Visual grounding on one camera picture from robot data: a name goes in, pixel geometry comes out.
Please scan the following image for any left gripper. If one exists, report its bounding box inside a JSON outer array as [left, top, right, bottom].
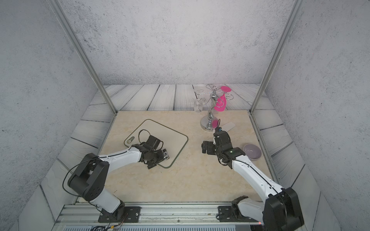
[[148, 148, 171, 169]]

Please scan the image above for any glass cutting board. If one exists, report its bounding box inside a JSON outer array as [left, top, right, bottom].
[[124, 119, 188, 169]]

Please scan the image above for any white speckled ceramic knife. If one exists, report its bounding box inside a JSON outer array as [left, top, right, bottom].
[[221, 122, 236, 132]]

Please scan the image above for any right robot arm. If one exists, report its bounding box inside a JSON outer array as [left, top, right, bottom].
[[201, 127, 304, 231]]

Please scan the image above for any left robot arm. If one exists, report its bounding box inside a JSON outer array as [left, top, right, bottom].
[[67, 135, 169, 218]]

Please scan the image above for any chrome cup holder stand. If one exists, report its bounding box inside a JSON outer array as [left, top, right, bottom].
[[194, 84, 234, 131]]

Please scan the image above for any pink plastic cup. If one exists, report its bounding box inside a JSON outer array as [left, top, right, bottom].
[[214, 86, 231, 112]]

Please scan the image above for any clear plastic cup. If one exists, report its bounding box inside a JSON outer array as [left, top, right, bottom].
[[194, 99, 203, 113]]

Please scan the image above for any lilac round bowl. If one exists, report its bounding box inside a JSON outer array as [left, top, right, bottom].
[[243, 143, 262, 161]]

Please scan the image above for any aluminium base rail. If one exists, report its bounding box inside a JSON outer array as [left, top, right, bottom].
[[53, 202, 265, 231]]

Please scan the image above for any right aluminium frame post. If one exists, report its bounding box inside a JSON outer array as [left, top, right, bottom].
[[250, 0, 304, 115]]

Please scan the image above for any aluminium frame post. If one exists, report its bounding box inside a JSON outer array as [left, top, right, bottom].
[[48, 0, 118, 116], [250, 0, 304, 115]]

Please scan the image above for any left aluminium frame post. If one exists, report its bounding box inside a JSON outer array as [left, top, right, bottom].
[[48, 0, 118, 116]]

